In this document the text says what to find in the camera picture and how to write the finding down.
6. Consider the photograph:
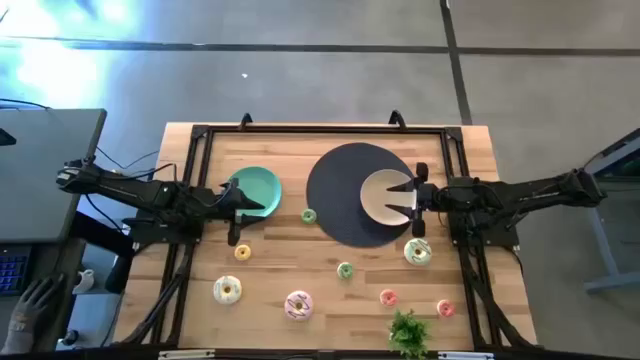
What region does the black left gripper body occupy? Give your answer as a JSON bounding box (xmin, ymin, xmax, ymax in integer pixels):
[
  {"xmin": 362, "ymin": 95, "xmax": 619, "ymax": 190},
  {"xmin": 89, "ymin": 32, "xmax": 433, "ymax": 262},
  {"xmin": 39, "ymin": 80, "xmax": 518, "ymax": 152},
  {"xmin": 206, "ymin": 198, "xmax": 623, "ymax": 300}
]
[{"xmin": 219, "ymin": 180, "xmax": 243, "ymax": 247}]

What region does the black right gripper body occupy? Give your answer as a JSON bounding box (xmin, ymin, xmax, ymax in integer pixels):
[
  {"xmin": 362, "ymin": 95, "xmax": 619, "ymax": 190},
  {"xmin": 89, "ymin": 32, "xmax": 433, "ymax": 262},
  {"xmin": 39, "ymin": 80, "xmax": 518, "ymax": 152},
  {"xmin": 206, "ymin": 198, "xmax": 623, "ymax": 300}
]
[{"xmin": 411, "ymin": 162, "xmax": 441, "ymax": 239}]

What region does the large mint white donut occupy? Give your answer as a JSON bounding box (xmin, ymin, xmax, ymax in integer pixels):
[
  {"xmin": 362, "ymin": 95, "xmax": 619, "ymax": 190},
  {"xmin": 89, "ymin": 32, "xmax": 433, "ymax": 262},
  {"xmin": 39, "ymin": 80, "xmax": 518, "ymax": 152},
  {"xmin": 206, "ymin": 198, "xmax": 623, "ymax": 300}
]
[{"xmin": 403, "ymin": 237, "xmax": 433, "ymax": 267}]

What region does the teal round plate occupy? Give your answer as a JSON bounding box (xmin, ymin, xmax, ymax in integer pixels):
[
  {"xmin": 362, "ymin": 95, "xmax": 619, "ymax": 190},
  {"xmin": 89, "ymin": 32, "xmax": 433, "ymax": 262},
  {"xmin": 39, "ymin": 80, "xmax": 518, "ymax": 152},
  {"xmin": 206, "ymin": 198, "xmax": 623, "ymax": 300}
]
[{"xmin": 228, "ymin": 165, "xmax": 283, "ymax": 219}]

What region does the beige round plate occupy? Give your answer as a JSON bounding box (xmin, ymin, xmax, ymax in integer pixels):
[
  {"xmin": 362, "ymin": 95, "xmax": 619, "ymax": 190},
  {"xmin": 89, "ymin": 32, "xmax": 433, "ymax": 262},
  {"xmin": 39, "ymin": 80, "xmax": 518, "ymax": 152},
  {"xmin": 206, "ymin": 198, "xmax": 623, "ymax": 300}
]
[{"xmin": 359, "ymin": 168, "xmax": 416, "ymax": 227}]

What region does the large white yellow donut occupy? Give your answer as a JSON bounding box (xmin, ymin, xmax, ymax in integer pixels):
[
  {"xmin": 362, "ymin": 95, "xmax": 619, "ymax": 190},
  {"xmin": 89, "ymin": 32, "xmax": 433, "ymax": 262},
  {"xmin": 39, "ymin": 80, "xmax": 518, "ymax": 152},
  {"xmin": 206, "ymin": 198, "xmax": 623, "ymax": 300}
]
[{"xmin": 212, "ymin": 275, "xmax": 243, "ymax": 306}]

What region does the dark grey round placemat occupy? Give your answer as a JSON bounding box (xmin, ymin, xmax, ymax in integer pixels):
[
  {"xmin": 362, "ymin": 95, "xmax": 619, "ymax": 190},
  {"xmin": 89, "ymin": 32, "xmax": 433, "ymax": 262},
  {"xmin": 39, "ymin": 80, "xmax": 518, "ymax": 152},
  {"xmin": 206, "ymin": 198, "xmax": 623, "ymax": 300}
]
[{"xmin": 305, "ymin": 142, "xmax": 417, "ymax": 249}]

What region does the large pink striped donut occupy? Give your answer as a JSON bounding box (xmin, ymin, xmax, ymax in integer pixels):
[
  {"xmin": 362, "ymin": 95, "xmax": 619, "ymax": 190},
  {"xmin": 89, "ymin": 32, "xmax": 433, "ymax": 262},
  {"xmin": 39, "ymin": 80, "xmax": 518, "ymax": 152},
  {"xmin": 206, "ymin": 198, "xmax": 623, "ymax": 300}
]
[{"xmin": 283, "ymin": 289, "xmax": 315, "ymax": 322}]

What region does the small green plant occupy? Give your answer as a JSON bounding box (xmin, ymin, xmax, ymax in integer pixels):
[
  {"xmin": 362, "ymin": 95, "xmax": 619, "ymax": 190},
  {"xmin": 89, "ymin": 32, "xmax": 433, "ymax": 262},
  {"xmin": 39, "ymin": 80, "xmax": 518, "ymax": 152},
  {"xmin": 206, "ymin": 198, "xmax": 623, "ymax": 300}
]
[{"xmin": 387, "ymin": 309, "xmax": 431, "ymax": 360}]

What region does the white label strip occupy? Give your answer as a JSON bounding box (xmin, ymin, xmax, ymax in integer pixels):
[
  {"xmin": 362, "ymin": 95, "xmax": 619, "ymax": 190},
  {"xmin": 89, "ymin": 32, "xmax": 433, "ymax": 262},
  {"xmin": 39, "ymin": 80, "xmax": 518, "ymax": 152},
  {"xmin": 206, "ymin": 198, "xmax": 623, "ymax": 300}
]
[
  {"xmin": 438, "ymin": 351, "xmax": 496, "ymax": 360},
  {"xmin": 158, "ymin": 349, "xmax": 217, "ymax": 360}
]

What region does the grey blue side table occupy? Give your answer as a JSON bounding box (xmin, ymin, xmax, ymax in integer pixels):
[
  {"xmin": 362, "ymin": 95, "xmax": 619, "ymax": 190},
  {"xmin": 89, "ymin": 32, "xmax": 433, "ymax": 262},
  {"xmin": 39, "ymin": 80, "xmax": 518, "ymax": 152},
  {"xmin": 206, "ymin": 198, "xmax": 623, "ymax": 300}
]
[{"xmin": 582, "ymin": 127, "xmax": 640, "ymax": 295}]

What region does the grey side desk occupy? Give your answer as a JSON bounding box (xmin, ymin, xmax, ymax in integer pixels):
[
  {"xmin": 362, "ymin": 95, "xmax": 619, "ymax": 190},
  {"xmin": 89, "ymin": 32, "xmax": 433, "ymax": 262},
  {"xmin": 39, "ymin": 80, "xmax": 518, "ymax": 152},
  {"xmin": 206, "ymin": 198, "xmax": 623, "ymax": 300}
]
[{"xmin": 0, "ymin": 108, "xmax": 108, "ymax": 244}]

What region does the person's hand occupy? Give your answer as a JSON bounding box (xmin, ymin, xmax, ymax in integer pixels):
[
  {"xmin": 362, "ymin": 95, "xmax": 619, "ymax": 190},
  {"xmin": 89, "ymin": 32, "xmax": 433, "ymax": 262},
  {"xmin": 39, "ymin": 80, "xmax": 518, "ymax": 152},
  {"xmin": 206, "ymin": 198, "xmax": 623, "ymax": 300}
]
[{"xmin": 0, "ymin": 273, "xmax": 66, "ymax": 354}]

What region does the blue lit keyboard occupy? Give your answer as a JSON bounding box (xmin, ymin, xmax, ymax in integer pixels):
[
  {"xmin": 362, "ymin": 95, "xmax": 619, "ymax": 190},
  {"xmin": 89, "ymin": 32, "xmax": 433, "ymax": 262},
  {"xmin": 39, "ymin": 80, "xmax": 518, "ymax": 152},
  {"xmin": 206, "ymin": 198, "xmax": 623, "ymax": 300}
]
[{"xmin": 0, "ymin": 253, "xmax": 30, "ymax": 296}]

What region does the black metal table frame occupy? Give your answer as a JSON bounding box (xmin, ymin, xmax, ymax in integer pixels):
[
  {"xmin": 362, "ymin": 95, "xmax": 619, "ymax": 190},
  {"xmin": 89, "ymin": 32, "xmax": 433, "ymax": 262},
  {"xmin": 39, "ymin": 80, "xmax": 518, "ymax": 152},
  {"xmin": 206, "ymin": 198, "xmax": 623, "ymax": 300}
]
[{"xmin": 115, "ymin": 122, "xmax": 540, "ymax": 351}]

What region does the black cable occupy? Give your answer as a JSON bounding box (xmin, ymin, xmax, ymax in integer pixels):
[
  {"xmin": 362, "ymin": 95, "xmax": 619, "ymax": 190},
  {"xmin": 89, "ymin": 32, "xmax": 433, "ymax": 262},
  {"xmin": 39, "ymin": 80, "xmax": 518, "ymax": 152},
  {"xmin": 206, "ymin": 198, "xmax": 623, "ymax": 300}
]
[{"xmin": 93, "ymin": 145, "xmax": 177, "ymax": 182}]

